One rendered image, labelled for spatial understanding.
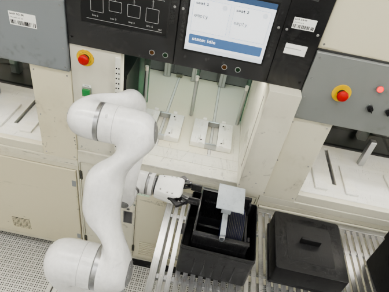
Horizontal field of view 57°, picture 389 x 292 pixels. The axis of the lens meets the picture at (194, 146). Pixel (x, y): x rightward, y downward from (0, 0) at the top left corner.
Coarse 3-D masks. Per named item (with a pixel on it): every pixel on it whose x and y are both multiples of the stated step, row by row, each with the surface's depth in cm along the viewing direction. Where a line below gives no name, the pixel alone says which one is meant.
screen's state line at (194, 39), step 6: (192, 36) 124; (198, 36) 123; (204, 36) 123; (192, 42) 125; (198, 42) 125; (204, 42) 124; (210, 42) 124; (216, 42) 124; (222, 42) 124; (228, 42) 123; (234, 42) 123; (222, 48) 125; (228, 48) 125; (234, 48) 124; (240, 48) 124; (246, 48) 124; (252, 48) 123; (258, 48) 123; (252, 54) 125; (258, 54) 125
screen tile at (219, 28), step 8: (200, 0) 116; (208, 0) 115; (200, 8) 117; (208, 8) 117; (216, 8) 117; (192, 16) 119; (224, 16) 118; (192, 24) 121; (200, 24) 121; (208, 24) 120; (216, 24) 120; (224, 24) 120; (208, 32) 122; (216, 32) 122; (224, 32) 121
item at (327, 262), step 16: (272, 224) 155; (288, 224) 151; (304, 224) 153; (320, 224) 154; (272, 240) 149; (288, 240) 145; (304, 240) 143; (320, 240) 147; (336, 240) 149; (272, 256) 143; (288, 256) 139; (304, 256) 140; (320, 256) 141; (336, 256) 143; (272, 272) 138; (288, 272) 136; (304, 272) 135; (320, 272) 136; (336, 272) 137; (304, 288) 140; (320, 288) 139; (336, 288) 137
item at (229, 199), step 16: (208, 192) 143; (224, 192) 129; (240, 192) 131; (208, 208) 149; (224, 208) 124; (240, 208) 125; (208, 224) 151; (224, 224) 128; (192, 240) 130; (208, 240) 129; (224, 240) 125; (240, 256) 131
